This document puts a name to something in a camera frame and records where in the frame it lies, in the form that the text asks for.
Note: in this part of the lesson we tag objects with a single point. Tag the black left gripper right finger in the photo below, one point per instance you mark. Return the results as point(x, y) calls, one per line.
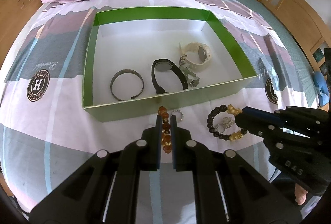
point(221, 181)

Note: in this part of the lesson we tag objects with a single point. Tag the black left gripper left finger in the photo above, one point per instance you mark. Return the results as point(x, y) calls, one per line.
point(114, 183)

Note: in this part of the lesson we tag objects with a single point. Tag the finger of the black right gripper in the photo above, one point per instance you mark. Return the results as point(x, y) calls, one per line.
point(262, 126)
point(310, 122)

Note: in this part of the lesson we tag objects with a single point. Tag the silver metal link watch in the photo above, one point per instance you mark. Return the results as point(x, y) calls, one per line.
point(191, 78)

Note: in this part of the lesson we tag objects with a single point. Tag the dark metal bangle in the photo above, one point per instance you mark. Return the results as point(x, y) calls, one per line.
point(126, 84)

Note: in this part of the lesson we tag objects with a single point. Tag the black wristwatch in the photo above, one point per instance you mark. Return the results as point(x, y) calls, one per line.
point(164, 71)

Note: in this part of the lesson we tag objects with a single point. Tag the white plastic wristwatch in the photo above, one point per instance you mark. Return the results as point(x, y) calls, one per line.
point(203, 52)

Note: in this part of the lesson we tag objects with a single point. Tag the right hand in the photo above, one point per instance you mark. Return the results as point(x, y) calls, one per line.
point(300, 195)

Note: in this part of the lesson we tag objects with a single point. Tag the silver leaf brooch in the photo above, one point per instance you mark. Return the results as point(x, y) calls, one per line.
point(227, 122)

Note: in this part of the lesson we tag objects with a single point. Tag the blue object on floor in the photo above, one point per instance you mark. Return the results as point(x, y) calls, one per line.
point(322, 88)

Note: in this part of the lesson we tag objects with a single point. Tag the green cardboard box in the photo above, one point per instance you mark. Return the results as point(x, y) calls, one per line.
point(133, 38)

